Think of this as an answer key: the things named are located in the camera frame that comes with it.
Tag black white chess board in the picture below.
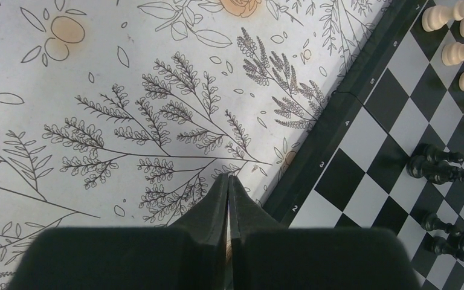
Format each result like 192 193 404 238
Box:
263 1 464 289

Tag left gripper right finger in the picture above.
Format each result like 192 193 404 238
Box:
228 176 420 289

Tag floral patterned table mat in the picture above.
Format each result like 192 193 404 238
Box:
0 1 390 289

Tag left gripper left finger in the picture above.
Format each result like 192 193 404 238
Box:
8 174 228 289

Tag black chess piece on board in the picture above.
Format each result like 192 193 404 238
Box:
406 143 464 185
420 212 463 237
424 233 464 262

